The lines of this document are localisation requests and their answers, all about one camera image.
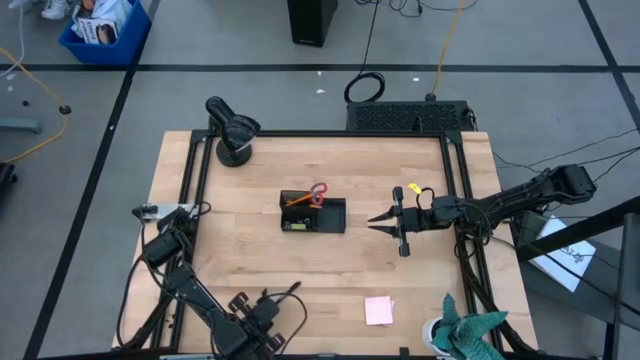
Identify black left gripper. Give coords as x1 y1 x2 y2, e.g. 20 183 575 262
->
227 292 287 360

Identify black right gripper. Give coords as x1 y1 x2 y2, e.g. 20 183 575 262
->
366 186 436 258

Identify black mesh desk organizer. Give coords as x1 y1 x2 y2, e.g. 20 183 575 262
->
279 189 348 235

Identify black pen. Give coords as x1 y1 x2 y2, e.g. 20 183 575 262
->
262 280 303 301

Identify orange pencil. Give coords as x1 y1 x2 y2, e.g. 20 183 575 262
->
285 192 315 208
285 195 324 210

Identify red-handled scissors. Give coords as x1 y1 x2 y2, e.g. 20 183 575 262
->
308 181 330 209

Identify pink sticky note pad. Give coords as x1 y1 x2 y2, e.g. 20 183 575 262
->
363 295 396 328

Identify black perforated box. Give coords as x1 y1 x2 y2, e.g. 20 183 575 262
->
345 99 475 133

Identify white plant pot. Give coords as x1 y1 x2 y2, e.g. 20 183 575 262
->
421 315 454 359

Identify teal artificial plant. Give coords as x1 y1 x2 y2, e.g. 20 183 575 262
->
430 292 510 360

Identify white printed paper sheet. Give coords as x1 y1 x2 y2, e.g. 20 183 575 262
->
528 213 598 293

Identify black desk lamp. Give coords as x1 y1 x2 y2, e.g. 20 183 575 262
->
204 95 262 169

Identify black metal stand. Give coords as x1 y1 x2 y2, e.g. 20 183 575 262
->
514 194 640 360

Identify black computer tower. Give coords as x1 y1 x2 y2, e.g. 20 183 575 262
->
285 0 339 48

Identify grey floor bar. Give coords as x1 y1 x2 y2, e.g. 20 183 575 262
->
0 117 44 134

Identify blue plastic bin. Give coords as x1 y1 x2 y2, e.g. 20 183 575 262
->
57 0 153 67

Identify magazines and papers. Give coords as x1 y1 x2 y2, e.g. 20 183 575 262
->
69 0 132 46

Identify person's white shoe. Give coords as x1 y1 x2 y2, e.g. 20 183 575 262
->
38 0 71 23

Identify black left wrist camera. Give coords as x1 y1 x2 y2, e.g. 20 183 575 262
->
249 298 282 327

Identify black left camera cable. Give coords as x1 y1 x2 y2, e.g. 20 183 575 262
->
272 292 309 342

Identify black table frame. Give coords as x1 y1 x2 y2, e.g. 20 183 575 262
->
114 128 539 359

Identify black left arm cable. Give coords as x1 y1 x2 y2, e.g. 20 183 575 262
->
115 239 176 350

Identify black coiled floor cable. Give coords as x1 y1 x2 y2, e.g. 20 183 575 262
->
342 0 387 105

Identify yellow hanging cable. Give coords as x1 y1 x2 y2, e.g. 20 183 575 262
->
423 0 467 103

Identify yellow floor cable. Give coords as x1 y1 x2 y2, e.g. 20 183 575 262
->
0 46 72 165

